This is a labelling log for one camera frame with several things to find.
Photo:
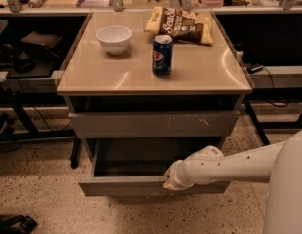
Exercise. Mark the black object floor corner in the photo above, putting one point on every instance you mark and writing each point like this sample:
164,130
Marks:
17,225

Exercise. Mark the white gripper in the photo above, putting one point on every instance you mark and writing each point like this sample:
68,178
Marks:
175,175

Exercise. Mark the black table leg left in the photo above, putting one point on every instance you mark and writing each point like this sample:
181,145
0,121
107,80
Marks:
75,154

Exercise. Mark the brown chip bag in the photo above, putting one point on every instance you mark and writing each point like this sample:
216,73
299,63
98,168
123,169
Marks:
178,23

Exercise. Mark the black power adapter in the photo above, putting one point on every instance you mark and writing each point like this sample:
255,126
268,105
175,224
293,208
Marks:
253,68

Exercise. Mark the grey drawer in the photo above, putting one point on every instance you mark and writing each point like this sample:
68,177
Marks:
136,166
154,124

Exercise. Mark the black table leg right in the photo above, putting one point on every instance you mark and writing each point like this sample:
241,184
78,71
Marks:
256,123

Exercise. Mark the grey top drawer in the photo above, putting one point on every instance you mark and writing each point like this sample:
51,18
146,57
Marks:
154,124

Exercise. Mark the black table leg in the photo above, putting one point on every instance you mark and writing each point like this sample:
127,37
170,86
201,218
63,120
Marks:
256,123
75,154

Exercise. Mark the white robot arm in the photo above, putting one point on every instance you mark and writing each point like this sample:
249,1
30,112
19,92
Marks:
279,164

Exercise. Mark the white bowl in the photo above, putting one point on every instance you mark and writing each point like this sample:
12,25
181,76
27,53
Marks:
114,39

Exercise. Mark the blue pepsi can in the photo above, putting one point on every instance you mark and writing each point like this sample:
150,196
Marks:
162,55

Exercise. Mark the grey drawer cabinet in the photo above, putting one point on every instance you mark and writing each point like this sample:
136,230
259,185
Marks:
202,78

